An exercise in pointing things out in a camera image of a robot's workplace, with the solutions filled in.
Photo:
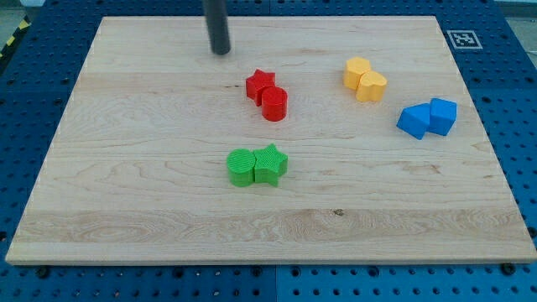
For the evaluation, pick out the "green cylinder block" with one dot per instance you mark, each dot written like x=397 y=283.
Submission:
x=240 y=167

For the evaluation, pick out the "white fiducial marker tag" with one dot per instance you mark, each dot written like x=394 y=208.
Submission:
x=464 y=39

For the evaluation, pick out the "yellow black hazard tape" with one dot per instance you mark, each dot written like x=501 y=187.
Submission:
x=15 y=39

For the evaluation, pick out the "yellow heart block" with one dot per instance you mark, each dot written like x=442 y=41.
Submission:
x=371 y=87

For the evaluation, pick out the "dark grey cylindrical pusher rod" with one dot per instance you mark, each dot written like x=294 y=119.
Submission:
x=215 y=12

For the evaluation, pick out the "green star block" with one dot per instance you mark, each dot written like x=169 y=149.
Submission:
x=270 y=165

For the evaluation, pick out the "light wooden board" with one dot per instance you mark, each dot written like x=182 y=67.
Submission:
x=136 y=173

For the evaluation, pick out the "red star block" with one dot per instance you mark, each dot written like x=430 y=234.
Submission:
x=256 y=83

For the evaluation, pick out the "blue cube block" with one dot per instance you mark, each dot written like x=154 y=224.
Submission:
x=443 y=115

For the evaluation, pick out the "blue triangle block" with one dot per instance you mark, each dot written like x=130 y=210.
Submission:
x=415 y=120

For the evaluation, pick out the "yellow hexagon block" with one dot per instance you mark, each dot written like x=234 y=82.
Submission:
x=353 y=71

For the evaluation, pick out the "red cylinder block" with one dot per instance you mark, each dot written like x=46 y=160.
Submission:
x=274 y=103

